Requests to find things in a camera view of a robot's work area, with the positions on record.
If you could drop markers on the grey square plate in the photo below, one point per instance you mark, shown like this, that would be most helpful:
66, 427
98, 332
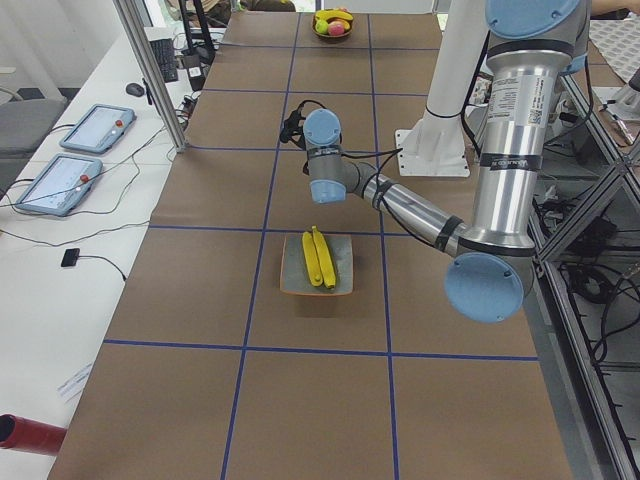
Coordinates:
294, 276

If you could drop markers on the black keyboard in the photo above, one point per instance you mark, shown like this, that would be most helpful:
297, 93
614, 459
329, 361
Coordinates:
163, 52

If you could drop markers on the teach pendant tablet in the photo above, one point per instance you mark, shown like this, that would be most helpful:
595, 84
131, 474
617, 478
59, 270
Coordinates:
99, 129
61, 185

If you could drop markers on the small black puck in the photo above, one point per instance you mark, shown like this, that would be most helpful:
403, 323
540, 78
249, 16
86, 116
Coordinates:
70, 257

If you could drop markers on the computer mouse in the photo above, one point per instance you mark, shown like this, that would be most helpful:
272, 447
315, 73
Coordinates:
135, 89

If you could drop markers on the aluminium frame post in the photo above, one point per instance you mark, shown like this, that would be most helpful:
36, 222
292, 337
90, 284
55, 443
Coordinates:
135, 31

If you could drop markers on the red pink apple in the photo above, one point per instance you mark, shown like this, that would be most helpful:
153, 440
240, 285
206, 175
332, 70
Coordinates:
337, 28

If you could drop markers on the red cylinder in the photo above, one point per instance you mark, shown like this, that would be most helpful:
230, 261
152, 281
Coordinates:
27, 435

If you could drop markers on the yellow banana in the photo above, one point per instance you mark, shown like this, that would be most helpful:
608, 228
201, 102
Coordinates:
331, 14
325, 259
312, 264

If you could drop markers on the woven brown wicker basket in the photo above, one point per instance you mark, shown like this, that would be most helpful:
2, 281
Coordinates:
320, 28

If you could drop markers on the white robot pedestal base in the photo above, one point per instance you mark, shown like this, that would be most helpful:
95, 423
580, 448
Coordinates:
435, 146

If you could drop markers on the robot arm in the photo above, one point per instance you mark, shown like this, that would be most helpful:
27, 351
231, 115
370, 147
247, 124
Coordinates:
527, 46

